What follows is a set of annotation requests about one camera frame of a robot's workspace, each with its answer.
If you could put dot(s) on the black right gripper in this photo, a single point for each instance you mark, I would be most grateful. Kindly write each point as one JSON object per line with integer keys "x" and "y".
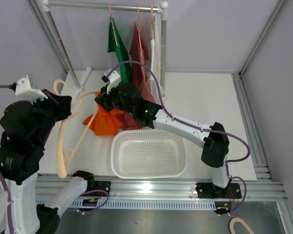
{"x": 104, "y": 99}

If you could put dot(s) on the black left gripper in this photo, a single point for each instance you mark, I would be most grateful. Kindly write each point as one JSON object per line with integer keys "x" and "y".
{"x": 62, "y": 103}

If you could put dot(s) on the green t shirt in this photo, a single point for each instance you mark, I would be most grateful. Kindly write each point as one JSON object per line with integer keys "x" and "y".
{"x": 121, "y": 54}

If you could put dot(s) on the pink t shirt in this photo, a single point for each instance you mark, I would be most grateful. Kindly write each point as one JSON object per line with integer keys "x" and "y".
{"x": 139, "y": 78}

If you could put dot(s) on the white t shirt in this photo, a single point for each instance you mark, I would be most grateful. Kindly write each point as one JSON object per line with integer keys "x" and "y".
{"x": 154, "y": 52}

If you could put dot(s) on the beige wooden hanger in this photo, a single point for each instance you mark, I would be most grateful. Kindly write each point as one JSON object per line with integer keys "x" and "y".
{"x": 63, "y": 159}

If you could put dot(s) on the pink hanger of green shirt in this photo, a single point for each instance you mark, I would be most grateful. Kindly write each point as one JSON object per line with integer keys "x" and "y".
{"x": 112, "y": 23}

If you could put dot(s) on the beige hanger of white shirt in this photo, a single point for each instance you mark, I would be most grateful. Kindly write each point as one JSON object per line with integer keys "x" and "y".
{"x": 152, "y": 24}

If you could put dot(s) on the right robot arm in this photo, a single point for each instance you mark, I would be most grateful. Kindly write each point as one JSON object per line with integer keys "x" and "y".
{"x": 211, "y": 138}

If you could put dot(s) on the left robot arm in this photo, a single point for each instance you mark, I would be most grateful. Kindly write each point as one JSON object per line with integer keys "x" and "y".
{"x": 26, "y": 128}

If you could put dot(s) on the white perforated plastic basket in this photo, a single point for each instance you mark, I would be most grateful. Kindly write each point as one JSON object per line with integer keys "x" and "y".
{"x": 148, "y": 154}

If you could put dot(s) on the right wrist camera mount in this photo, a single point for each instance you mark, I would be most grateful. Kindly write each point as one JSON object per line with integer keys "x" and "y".
{"x": 111, "y": 80}

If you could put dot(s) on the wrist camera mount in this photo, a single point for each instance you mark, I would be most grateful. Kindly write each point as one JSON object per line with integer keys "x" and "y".
{"x": 26, "y": 89}
{"x": 111, "y": 80}

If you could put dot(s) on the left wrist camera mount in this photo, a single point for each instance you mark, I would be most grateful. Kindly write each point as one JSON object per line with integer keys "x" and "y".
{"x": 26, "y": 89}

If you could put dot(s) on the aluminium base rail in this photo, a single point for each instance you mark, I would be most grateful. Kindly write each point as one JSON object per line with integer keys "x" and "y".
{"x": 161, "y": 189}

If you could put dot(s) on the white slotted cable duct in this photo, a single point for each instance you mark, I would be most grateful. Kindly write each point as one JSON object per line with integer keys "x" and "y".
{"x": 88, "y": 204}

